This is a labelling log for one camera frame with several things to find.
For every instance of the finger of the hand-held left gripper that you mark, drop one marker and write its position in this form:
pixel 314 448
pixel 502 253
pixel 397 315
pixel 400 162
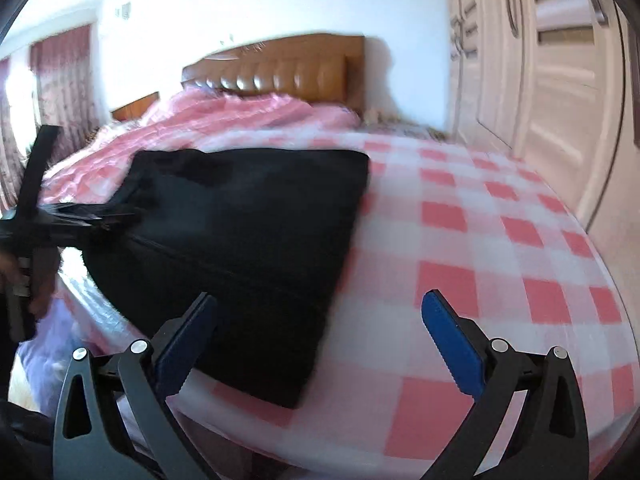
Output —
pixel 95 234
pixel 95 212

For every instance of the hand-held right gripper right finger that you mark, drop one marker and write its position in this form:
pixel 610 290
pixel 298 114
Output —
pixel 450 340

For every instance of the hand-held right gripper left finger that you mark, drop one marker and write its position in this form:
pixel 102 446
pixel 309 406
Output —
pixel 187 340

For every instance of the black pants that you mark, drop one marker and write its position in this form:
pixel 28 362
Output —
pixel 240 240

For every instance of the person's left hand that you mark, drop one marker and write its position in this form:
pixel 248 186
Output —
pixel 45 295

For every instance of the pink checkered bedsheet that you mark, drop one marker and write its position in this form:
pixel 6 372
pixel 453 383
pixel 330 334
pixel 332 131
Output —
pixel 450 260

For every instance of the pink floral curtain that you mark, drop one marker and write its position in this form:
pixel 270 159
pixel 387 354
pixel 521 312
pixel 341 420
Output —
pixel 62 90
pixel 10 135

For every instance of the lavender cloth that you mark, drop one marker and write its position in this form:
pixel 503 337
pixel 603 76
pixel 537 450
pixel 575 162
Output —
pixel 55 350

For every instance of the pink crumpled quilt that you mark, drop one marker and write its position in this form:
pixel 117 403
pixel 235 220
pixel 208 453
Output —
pixel 225 120

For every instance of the person's dark clothing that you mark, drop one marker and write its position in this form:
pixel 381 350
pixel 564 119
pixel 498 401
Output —
pixel 25 435

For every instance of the brown patterned pillow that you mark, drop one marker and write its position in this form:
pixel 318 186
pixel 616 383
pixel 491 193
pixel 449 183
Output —
pixel 400 122

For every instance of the wooden padded headboard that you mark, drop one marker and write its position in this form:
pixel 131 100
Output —
pixel 290 70

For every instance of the white wardrobe doors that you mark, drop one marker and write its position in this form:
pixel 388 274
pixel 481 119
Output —
pixel 560 85

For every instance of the white wall switch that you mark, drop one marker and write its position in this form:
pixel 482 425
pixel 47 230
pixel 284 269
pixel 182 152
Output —
pixel 123 10

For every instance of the white wall socket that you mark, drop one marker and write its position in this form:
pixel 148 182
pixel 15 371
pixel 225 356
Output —
pixel 228 40

